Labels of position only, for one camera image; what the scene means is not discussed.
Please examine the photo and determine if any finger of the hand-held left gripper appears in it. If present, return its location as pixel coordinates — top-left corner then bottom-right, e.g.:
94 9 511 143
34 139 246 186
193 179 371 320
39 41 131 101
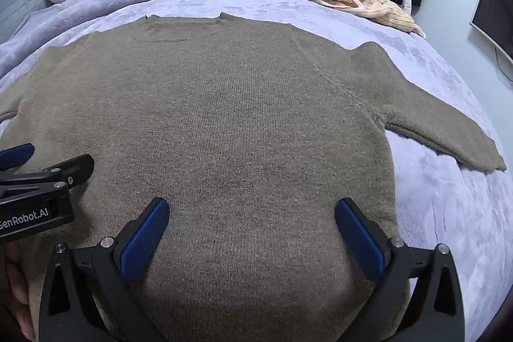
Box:
0 143 35 171
0 154 95 202

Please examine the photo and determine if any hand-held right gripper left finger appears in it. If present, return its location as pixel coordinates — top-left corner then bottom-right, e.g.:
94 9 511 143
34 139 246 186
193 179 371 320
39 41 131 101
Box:
39 197 171 342

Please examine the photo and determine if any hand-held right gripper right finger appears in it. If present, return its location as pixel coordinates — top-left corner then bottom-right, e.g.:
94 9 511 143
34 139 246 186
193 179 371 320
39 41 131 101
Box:
335 198 467 342

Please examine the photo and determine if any olive knitted sweater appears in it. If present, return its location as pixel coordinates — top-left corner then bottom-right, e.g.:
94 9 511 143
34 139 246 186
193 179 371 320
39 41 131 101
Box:
0 11 508 342

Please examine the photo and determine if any person's left hand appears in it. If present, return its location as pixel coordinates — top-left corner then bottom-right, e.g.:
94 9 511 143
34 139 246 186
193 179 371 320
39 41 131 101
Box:
4 246 36 341

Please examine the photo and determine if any lilac plush bed sheet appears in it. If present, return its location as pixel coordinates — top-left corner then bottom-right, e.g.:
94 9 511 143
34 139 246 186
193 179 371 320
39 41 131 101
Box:
0 0 513 342

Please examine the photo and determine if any curved computer monitor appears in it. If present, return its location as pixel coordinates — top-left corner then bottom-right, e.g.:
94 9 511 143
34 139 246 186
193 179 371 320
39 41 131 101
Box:
470 0 513 64

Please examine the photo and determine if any black monitor cable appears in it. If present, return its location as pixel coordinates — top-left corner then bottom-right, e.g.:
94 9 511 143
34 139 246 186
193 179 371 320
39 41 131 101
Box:
495 47 513 82

